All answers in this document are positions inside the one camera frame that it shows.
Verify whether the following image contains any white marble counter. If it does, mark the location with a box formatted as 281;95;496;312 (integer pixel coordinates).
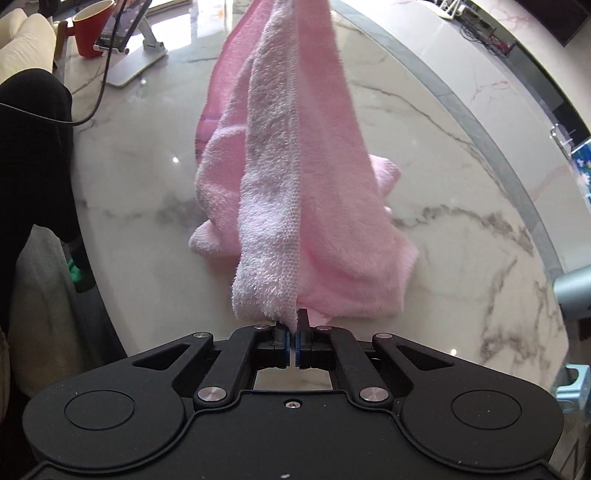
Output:
392;0;591;217

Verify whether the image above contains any dark screen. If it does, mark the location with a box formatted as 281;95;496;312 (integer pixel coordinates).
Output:
512;0;590;47

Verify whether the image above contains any cable bundle with power strip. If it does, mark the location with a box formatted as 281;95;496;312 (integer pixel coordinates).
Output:
461;9;516;57

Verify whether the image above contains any clear acrylic sign holder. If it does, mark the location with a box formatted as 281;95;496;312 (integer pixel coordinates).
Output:
549;122;578;153

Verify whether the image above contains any silver phone stand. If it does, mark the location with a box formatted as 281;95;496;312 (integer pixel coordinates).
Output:
105;14;168;88

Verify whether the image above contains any light blue plastic stool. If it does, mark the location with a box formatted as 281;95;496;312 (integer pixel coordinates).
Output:
556;364;591;405

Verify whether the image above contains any grey cloth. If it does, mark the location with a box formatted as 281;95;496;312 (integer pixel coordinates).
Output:
9;224;126;398

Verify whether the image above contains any colourful picture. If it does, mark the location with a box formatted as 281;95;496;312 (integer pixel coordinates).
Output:
571;143;591;206

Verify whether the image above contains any black phone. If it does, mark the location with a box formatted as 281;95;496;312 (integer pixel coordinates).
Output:
94;0;153;54

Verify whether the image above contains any grey trash bin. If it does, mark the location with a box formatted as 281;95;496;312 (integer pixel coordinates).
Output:
553;270;591;331

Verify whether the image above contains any pink towel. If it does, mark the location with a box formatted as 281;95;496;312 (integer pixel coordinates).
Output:
187;0;420;324

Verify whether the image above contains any red mug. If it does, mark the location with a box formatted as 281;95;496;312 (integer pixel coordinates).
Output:
65;0;116;59

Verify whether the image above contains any green plastic item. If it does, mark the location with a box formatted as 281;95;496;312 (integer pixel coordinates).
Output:
66;257;89;285

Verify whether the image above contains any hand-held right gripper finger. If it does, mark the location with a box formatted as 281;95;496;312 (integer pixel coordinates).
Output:
294;309;460;407
130;323;292;409

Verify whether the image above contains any white wire rack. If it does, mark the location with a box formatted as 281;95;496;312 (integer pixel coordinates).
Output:
436;0;468;22

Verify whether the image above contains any black cable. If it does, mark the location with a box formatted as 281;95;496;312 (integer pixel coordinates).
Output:
0;0;134;127

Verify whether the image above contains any black garment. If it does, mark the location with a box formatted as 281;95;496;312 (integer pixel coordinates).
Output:
0;69;89;334

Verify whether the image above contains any cream cushion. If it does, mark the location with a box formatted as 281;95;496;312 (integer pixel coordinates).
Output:
0;7;59;86

